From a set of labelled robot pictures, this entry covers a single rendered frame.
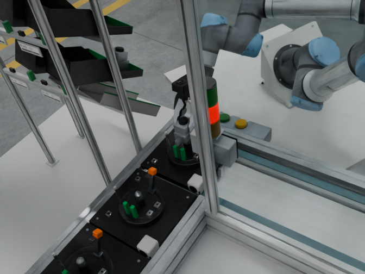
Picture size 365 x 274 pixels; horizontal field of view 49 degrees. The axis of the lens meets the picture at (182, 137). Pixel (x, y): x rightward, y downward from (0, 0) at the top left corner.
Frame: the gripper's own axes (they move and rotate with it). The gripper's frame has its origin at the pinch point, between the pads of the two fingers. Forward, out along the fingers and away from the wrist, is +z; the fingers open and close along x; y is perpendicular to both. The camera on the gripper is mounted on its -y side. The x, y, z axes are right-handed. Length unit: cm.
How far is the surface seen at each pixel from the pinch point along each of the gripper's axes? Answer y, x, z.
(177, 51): 200, 140, -22
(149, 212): -14.4, -5.0, 24.7
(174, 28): 225, 167, -42
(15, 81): -28, 46, 0
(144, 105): 6.5, 20.9, -0.6
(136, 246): -19.3, -6.7, 33.3
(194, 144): -16.1, -14.3, 0.4
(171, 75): 51, 43, -10
